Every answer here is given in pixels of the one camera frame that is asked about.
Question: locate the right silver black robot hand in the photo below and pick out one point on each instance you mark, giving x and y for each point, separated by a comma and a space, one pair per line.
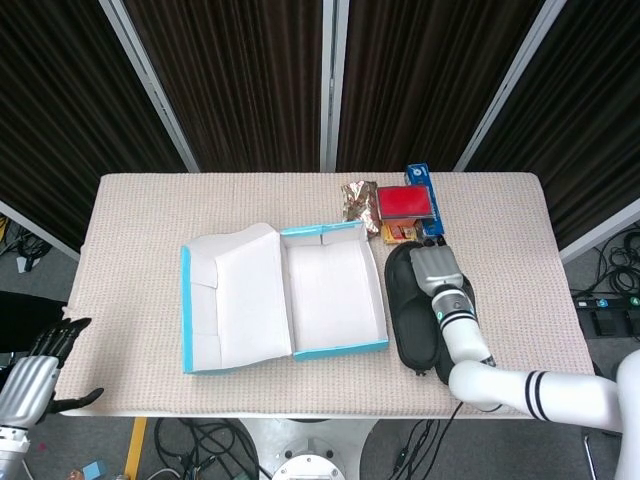
437, 267

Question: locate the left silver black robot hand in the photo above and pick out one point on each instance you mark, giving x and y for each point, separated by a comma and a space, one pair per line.
25, 390

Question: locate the black rubber slipper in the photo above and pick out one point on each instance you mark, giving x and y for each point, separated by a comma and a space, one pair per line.
470, 290
410, 320

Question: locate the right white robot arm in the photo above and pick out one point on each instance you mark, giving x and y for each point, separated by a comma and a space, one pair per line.
465, 345

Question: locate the white silver robot base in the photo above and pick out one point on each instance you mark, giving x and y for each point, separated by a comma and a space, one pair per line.
307, 450

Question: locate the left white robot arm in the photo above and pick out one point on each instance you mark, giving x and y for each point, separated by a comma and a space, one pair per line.
10, 445

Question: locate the blue cardboard box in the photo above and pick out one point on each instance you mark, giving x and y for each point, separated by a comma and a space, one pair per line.
420, 175

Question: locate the light blue shoe box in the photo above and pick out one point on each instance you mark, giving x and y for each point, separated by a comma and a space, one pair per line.
250, 300

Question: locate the beige cloth-covered table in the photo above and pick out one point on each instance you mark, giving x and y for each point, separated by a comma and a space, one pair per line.
150, 225

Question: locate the yellow red snack packet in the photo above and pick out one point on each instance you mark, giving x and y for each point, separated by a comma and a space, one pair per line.
397, 234

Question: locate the red lidded orange container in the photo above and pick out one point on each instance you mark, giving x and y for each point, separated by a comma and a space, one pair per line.
402, 201

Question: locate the gold foil wrapper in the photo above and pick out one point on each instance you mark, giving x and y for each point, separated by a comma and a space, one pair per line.
357, 205

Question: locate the small blue block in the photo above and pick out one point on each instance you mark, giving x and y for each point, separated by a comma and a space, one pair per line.
94, 472

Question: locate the yellow floor strip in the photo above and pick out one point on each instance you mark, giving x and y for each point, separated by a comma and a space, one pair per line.
136, 445

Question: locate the black foot pedal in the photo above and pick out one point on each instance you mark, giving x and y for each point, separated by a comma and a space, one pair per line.
607, 325

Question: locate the dark corrugated partition panel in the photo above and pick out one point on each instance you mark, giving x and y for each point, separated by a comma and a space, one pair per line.
240, 75
600, 100
425, 75
50, 100

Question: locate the grey metal chair leg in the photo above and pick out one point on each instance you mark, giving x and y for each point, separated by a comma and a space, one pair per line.
590, 460

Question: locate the grey aluminium partition post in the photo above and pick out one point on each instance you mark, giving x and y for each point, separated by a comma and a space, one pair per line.
332, 100
150, 87
510, 87
40, 232
600, 232

